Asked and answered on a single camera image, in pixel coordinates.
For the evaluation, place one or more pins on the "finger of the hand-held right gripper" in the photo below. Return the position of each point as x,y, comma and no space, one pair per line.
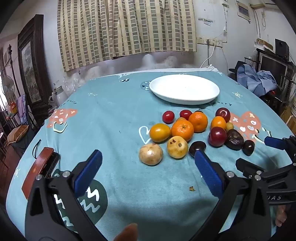
246,165
275,142

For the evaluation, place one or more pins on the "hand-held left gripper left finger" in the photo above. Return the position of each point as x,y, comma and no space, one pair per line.
89,171

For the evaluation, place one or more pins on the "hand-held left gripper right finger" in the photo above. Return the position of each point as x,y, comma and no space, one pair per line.
208,173

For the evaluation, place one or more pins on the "dark purple plum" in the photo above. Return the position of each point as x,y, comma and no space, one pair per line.
198,111
248,147
197,147

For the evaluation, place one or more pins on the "wrinkled dark passion fruit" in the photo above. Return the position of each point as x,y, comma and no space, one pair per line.
234,139

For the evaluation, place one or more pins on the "tan round pear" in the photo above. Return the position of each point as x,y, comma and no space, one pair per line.
150,154
177,146

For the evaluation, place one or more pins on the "small yellow fruit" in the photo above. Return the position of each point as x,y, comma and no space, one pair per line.
180,119
229,126

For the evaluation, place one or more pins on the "small mandarin orange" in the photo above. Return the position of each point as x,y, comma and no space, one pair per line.
218,122

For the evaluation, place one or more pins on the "large mandarin orange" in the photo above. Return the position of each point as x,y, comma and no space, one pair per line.
198,121
182,130

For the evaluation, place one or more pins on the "white oval plate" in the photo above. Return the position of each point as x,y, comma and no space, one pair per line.
183,89

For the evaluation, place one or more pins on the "person's right hand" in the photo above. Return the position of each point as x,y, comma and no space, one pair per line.
281,215

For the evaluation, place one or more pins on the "person's left hand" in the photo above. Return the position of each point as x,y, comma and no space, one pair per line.
127,233

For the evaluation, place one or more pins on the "brown crumb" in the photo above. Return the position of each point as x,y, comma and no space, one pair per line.
191,188

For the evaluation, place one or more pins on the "brown leather case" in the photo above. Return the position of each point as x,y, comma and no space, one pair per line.
39,168

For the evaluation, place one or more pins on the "teal printed tablecloth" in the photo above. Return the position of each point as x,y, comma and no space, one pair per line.
120,129

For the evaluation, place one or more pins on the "orange persimmon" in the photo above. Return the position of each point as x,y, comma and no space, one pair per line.
160,132

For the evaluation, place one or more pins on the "blue clothing pile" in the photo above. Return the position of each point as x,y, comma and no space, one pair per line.
255,80

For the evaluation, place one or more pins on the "black television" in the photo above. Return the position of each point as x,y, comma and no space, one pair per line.
274,66

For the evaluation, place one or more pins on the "tan cushion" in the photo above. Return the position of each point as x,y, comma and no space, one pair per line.
18,134

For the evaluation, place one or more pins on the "black hat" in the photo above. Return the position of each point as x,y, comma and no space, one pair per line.
235,67

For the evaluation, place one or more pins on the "black speaker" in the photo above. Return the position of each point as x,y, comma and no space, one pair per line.
282,47

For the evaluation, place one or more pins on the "dark framed painting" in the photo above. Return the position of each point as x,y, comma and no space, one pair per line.
31,67

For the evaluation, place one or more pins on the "checked beige curtain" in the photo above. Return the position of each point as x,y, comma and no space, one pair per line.
124,30

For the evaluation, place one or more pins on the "wall socket strip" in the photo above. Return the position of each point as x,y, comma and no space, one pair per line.
209,41

